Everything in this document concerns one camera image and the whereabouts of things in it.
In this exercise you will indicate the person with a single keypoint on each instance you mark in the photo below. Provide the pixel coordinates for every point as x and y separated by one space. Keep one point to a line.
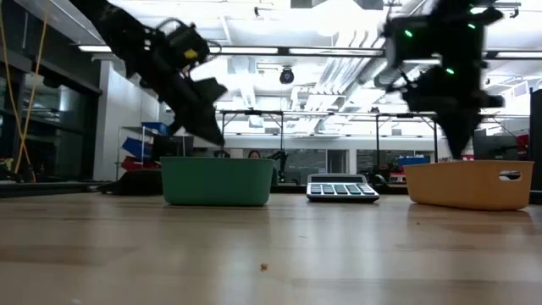
254 154

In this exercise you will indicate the black background robot arm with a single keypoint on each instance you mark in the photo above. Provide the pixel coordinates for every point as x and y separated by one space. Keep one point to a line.
279 163

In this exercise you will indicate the dark plastic bin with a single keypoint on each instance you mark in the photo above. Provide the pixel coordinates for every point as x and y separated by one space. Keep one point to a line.
135 184

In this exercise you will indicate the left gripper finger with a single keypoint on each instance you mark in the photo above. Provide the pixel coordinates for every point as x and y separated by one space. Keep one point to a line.
203 118

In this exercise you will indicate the black ceiling dome camera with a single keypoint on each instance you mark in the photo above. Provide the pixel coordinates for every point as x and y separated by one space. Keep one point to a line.
286 76

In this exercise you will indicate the small blue storage bin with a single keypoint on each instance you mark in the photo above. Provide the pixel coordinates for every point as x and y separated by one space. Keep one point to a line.
156 128

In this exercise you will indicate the black frame post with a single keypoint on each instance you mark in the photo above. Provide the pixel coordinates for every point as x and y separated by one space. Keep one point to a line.
536 140

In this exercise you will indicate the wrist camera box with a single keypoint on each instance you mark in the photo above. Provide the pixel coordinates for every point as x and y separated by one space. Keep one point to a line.
413 42
186 42

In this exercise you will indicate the black computer monitor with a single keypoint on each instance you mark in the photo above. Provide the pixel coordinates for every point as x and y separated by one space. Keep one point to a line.
495 148
171 147

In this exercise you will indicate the grey desk calculator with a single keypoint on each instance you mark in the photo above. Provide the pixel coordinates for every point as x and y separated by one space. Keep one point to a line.
342 189

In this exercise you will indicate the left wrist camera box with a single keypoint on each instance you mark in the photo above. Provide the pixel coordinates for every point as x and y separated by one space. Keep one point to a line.
186 42

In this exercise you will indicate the wide blue storage bin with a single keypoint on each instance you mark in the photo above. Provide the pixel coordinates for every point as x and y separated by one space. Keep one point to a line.
414 161

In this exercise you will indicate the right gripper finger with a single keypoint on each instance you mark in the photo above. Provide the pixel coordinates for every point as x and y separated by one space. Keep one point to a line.
456 135

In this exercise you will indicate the red storage bin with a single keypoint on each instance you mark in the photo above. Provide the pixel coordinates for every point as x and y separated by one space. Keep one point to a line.
133 163

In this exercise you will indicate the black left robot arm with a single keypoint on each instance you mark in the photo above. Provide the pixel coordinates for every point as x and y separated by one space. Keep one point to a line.
118 29

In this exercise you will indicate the teal plastic bin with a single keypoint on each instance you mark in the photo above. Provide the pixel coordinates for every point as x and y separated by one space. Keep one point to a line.
216 182

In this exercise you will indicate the tilted blue storage bin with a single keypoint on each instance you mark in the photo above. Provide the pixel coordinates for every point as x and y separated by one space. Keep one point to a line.
135 148

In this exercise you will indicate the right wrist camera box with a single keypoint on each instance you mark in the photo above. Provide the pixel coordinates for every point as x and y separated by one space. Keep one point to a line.
413 42

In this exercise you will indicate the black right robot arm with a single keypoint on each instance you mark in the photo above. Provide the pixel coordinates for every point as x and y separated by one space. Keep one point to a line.
461 17

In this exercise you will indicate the yellow plastic bin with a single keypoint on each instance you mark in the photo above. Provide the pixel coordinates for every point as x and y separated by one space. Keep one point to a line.
466 184

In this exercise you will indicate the black metal frame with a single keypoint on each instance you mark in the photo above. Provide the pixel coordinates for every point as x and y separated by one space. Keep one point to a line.
406 114
252 112

